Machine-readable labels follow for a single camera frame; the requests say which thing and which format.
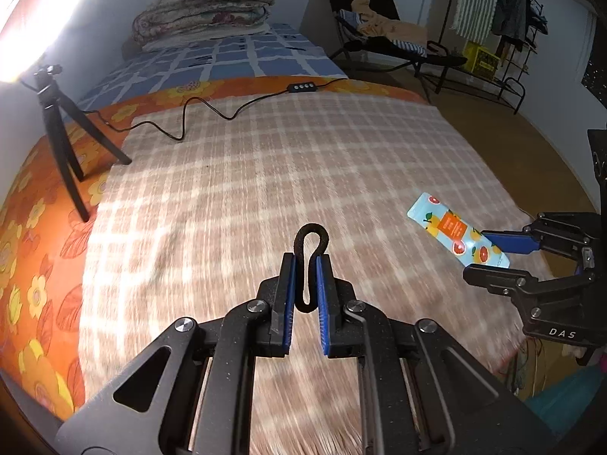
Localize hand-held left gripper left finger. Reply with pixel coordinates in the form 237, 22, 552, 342
54, 252, 299, 455

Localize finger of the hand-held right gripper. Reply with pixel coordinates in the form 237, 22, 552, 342
462, 265, 593, 304
480, 212, 598, 266

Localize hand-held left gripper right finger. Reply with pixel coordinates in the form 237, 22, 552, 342
315, 253, 555, 455

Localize fruit print packet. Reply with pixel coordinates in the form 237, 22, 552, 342
407, 192, 512, 268

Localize black hair tie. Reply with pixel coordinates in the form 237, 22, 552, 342
293, 223, 330, 314

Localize teal bag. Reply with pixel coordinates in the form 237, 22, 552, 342
522, 365, 607, 441

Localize beige plaid blanket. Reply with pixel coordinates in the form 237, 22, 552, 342
78, 90, 555, 455

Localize black drying rack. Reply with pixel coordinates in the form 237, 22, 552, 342
436, 0, 551, 115

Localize yellow crate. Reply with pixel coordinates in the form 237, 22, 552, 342
462, 40, 501, 81

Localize striped cloth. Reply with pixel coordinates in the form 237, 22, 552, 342
338, 9, 428, 55

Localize dark jacket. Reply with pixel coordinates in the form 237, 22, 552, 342
491, 0, 548, 50

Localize striped towel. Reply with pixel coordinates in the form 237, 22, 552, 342
450, 0, 501, 41

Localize orange clothes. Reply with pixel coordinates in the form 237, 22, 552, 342
351, 0, 430, 43

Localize blue checked bed sheet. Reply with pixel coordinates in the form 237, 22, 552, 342
76, 21, 349, 110

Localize orange flower bed sheet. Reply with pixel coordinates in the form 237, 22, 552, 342
0, 76, 428, 422

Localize black tripod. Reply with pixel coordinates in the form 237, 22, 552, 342
33, 64, 132, 223

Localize folded floral quilt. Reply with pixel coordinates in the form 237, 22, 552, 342
132, 0, 277, 43

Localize bright lamp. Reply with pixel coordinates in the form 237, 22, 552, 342
0, 0, 105, 83

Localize dark starry wall poster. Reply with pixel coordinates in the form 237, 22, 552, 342
587, 14, 607, 100

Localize black cable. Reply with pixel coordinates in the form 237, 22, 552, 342
83, 78, 349, 142

